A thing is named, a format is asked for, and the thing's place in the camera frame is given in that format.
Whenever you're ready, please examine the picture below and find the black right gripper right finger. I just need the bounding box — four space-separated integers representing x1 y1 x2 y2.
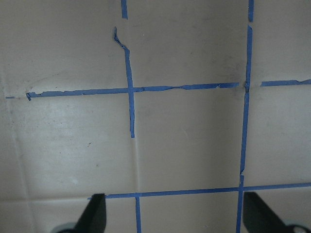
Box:
242 192 292 233

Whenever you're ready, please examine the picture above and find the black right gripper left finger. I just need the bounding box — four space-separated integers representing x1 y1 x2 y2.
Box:
74 194 106 233

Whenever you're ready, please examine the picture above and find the brown paper table cover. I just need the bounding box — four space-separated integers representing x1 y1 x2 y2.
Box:
0 0 311 233

